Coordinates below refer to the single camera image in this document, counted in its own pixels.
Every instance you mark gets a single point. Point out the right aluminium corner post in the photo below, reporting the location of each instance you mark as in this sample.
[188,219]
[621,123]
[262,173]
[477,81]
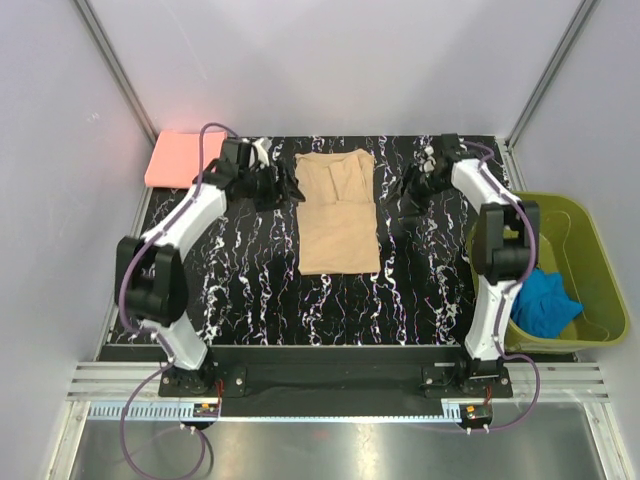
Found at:
[563,49]

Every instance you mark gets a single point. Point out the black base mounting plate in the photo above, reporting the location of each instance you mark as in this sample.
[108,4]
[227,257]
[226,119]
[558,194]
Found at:
[321,363]

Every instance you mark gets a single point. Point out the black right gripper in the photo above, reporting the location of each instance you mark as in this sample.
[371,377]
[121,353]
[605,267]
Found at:
[417,208]

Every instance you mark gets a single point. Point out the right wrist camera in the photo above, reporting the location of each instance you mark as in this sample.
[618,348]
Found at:
[446,149]

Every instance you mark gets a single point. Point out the blue t shirt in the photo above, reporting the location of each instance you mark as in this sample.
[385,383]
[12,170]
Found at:
[543,308]

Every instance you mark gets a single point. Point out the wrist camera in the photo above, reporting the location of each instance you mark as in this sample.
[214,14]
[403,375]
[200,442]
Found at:
[246,153]
[446,149]

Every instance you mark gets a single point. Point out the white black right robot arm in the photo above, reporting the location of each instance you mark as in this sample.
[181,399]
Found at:
[504,248]

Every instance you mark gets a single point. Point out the aluminium corner post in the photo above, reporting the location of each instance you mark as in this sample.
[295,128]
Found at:
[563,49]
[107,52]

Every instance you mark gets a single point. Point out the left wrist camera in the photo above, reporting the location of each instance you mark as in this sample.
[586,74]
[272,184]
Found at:
[246,153]

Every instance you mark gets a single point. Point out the left aluminium corner post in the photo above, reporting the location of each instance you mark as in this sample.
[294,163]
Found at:
[107,52]

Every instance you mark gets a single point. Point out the folded pink t shirt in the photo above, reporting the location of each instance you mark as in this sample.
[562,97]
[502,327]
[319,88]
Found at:
[174,161]

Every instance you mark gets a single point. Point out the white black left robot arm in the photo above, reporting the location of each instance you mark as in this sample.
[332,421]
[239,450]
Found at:
[151,290]

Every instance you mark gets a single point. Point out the aluminium frame rail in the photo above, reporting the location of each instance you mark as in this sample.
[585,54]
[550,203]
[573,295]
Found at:
[380,394]

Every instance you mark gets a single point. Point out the olive green plastic bin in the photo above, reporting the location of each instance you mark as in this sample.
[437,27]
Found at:
[568,244]

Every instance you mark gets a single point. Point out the beige t shirt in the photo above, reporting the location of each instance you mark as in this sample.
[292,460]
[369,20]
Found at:
[337,221]

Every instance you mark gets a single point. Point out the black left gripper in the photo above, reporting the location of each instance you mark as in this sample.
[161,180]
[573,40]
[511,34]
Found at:
[273,200]

